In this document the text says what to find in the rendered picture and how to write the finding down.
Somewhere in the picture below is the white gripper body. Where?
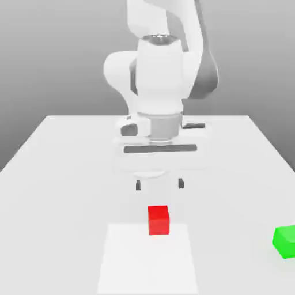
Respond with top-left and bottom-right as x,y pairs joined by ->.
112,135 -> 209,179

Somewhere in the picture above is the small red cube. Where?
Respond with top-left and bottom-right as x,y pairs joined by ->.
147,205 -> 171,236

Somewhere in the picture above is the small green cube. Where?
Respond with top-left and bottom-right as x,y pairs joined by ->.
271,225 -> 295,260

